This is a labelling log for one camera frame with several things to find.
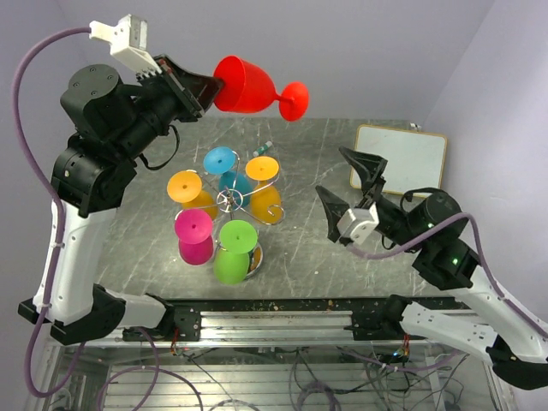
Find aluminium mounting rail frame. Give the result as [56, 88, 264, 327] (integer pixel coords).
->
[27, 298, 515, 410]

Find red plastic wine glass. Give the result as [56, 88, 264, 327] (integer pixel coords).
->
[213, 56, 309, 122]

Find blue plastic wine glass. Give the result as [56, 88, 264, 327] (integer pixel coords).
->
[203, 146, 253, 207]

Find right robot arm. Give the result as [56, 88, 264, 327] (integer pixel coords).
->
[316, 146, 547, 390]

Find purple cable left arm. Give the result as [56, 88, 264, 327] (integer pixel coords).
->
[11, 27, 93, 399]

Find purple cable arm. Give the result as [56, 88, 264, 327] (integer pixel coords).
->
[346, 212, 548, 339]
[11, 27, 93, 399]

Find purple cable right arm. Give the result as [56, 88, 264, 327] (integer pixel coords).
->
[346, 212, 548, 339]

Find orange wine glass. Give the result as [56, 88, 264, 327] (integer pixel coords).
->
[246, 156, 283, 224]
[166, 170, 218, 220]

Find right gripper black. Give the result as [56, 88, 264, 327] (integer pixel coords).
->
[315, 145, 424, 253]

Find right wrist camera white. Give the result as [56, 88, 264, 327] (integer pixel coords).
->
[337, 203, 379, 246]

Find small whiteboard wooden frame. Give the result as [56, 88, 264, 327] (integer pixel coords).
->
[354, 124, 448, 195]

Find green plastic wine glass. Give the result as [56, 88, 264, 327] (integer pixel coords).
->
[213, 219, 258, 285]

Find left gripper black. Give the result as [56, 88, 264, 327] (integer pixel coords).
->
[116, 51, 226, 162]

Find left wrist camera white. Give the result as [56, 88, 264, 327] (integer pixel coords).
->
[89, 15, 161, 77]

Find green white marker pen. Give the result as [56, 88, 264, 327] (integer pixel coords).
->
[253, 141, 273, 158]

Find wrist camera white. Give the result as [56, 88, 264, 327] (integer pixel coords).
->
[89, 15, 161, 77]
[337, 203, 379, 246]

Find pink plastic wine glass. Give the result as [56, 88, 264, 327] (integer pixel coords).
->
[174, 209, 213, 265]

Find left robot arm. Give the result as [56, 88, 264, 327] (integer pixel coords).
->
[18, 55, 224, 345]

